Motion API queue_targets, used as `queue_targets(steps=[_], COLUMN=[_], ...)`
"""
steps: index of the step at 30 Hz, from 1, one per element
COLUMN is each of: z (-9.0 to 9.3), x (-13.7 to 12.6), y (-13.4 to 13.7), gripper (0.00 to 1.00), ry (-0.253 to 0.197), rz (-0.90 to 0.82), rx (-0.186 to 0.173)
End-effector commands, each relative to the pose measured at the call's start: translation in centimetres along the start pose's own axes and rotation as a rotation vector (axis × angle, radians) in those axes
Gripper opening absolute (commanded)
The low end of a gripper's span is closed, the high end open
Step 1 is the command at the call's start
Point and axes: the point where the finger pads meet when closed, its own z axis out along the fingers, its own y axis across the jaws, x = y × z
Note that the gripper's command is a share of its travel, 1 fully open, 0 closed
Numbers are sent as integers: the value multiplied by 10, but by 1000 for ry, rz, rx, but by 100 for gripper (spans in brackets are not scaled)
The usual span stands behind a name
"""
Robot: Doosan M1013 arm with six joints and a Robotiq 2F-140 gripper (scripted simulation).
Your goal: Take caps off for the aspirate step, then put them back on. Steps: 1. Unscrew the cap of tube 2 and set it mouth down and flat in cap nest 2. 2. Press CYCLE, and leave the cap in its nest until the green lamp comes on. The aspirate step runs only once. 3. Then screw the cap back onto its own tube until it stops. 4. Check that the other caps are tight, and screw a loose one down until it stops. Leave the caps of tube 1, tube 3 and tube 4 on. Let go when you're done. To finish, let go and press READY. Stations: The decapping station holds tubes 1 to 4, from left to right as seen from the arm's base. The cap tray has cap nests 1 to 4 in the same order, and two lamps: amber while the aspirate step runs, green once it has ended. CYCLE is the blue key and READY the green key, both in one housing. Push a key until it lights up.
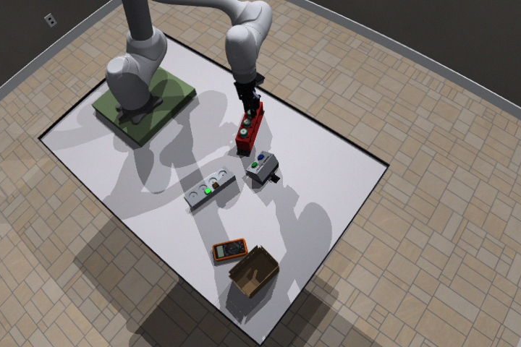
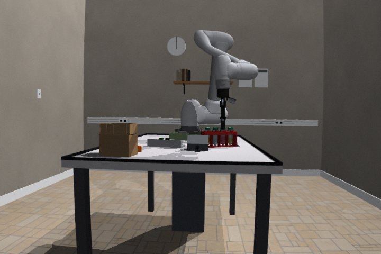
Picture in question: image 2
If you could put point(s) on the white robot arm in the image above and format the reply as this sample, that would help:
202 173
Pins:
223 68

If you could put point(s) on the white key panel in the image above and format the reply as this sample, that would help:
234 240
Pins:
197 143

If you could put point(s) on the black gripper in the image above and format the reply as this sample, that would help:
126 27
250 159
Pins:
222 93

